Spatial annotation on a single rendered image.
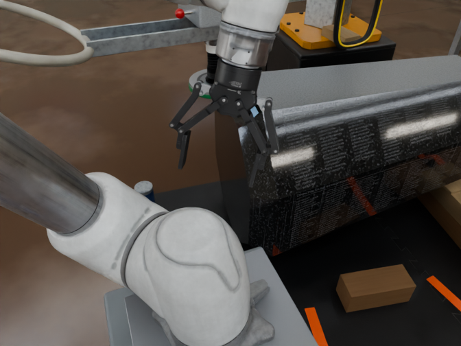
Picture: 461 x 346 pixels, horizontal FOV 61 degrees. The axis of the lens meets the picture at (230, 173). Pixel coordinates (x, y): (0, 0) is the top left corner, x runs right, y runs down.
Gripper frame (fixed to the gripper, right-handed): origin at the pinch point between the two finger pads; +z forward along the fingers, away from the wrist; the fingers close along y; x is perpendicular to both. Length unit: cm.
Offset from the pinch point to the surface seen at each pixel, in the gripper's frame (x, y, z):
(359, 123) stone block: 88, 44, 8
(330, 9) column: 173, 29, -27
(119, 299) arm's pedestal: -2.9, -15.0, 36.2
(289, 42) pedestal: 167, 12, -6
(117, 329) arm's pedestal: -9.6, -12.6, 37.4
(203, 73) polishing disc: 92, -21, 5
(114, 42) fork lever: 57, -45, -6
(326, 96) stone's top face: 92, 29, 2
